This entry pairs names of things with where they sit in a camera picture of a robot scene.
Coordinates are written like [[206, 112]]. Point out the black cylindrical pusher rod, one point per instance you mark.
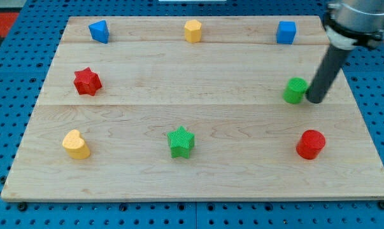
[[328, 69]]

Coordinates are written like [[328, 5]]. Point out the wooden board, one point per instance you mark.
[[226, 90]]

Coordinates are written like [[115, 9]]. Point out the green cylinder block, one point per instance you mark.
[[294, 90]]

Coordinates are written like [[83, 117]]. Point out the blue cube block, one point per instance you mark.
[[286, 32]]

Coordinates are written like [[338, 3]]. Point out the red star block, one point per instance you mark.
[[87, 82]]

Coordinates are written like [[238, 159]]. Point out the yellow hexagon block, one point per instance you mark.
[[193, 31]]

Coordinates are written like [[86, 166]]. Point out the red cylinder block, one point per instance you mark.
[[310, 144]]

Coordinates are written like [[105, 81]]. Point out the yellow heart block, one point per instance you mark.
[[75, 145]]

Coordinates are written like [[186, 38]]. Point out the green star block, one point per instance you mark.
[[180, 142]]

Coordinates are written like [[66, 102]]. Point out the blue triangle block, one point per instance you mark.
[[99, 31]]

